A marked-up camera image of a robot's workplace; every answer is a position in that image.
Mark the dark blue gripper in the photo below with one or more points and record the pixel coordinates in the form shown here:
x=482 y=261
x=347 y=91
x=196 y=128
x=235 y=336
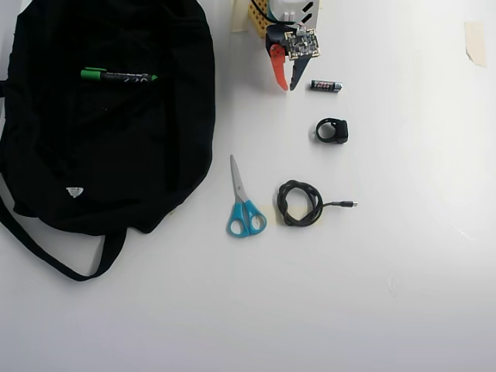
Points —
x=277 y=63

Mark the green capped black marker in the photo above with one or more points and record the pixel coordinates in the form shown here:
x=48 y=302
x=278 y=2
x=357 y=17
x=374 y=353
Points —
x=116 y=76

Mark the black fabric bag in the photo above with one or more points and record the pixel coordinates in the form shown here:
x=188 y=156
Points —
x=108 y=135

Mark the black AA battery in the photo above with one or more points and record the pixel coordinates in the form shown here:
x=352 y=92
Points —
x=325 y=85

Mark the yellow perforated block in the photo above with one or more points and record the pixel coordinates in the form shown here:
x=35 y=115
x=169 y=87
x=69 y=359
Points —
x=257 y=19

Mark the beige masking tape strip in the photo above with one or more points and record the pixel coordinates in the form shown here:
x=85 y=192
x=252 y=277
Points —
x=239 y=17
x=476 y=42

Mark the pale yellow tape patch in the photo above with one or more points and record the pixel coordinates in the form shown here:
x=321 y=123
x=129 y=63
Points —
x=298 y=212

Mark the black camera circuit board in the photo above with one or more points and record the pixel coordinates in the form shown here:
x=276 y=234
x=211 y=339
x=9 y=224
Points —
x=304 y=43

